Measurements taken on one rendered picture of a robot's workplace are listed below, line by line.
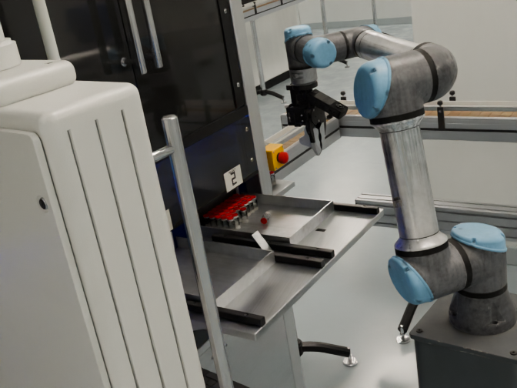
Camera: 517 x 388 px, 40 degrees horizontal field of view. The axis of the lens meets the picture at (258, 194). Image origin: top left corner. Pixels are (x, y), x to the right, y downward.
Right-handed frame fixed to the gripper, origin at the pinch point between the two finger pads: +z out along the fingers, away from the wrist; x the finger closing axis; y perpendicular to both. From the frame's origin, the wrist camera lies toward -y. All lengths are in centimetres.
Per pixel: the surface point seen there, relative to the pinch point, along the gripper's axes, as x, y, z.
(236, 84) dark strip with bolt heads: -3.3, 27.9, -18.9
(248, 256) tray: 28.3, 9.9, 20.8
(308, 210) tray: -4.1, 9.4, 21.3
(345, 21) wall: -795, 407, 100
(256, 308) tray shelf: 49, -6, 22
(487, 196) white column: -144, -1, 75
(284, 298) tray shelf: 43.3, -10.5, 21.6
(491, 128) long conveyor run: -82, -23, 20
